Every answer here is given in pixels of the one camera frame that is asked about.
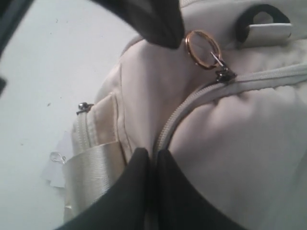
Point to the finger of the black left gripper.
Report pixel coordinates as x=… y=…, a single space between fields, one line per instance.
x=159 y=22

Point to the white paper hang tag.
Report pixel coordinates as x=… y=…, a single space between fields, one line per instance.
x=53 y=171

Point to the cream fabric duffel bag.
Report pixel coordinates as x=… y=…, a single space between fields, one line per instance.
x=230 y=104

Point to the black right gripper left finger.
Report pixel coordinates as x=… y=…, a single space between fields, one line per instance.
x=123 y=206

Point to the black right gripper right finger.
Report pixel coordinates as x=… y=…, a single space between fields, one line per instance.
x=180 y=206

